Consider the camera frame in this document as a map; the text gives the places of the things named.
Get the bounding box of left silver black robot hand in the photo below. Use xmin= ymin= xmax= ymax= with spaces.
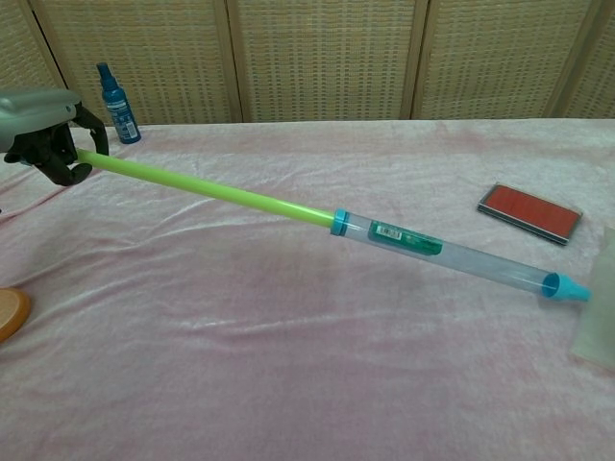
xmin=0 ymin=88 xmax=111 ymax=187

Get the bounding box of orange disc with hole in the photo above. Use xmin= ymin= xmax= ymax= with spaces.
xmin=0 ymin=287 xmax=32 ymax=343

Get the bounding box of red ink pad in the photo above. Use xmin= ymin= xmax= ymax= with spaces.
xmin=477 ymin=182 xmax=585 ymax=245

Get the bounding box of woven bamboo folding screen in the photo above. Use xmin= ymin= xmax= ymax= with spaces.
xmin=0 ymin=0 xmax=615 ymax=130

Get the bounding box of translucent plastic bag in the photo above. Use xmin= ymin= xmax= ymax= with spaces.
xmin=569 ymin=225 xmax=615 ymax=369

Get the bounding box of pink velvet table cloth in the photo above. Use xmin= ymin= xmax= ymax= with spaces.
xmin=0 ymin=117 xmax=615 ymax=461

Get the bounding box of blue spray bottle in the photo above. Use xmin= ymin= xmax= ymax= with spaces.
xmin=95 ymin=61 xmax=143 ymax=144

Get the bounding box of green blue water pump toy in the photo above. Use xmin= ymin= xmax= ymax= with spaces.
xmin=18 ymin=146 xmax=592 ymax=311

